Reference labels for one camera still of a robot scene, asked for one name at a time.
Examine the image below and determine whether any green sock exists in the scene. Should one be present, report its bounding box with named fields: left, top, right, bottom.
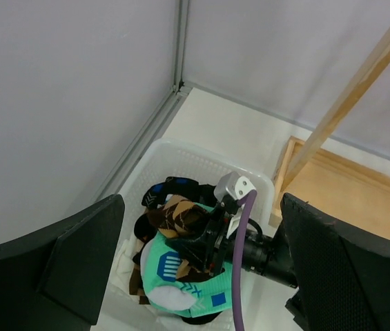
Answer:
left=139, top=203, right=237, bottom=320
left=140, top=239, right=197, bottom=312

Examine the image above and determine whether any wooden clothes rack frame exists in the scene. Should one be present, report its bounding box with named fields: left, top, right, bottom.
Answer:
left=269, top=27, right=390, bottom=240

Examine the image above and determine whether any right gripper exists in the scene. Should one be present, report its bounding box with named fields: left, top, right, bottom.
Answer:
left=165, top=203, right=271, bottom=276

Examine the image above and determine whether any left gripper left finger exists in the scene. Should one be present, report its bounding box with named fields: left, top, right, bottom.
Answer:
left=0, top=194, right=125, bottom=330

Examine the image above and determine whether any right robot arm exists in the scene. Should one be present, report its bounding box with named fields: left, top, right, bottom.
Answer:
left=166, top=203, right=298, bottom=288

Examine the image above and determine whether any socks pile in basket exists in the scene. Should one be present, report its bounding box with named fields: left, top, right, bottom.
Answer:
left=113, top=177, right=232, bottom=325

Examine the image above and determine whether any brown argyle sock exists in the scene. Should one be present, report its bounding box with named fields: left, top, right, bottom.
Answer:
left=129, top=195, right=210, bottom=305

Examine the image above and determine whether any white plastic basket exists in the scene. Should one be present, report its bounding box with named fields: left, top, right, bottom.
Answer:
left=94, top=139, right=275, bottom=330

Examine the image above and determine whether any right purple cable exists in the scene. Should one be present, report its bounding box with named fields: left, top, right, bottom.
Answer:
left=231, top=191, right=260, bottom=331

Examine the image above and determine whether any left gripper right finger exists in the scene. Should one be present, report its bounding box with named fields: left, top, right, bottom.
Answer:
left=281, top=193, right=390, bottom=330

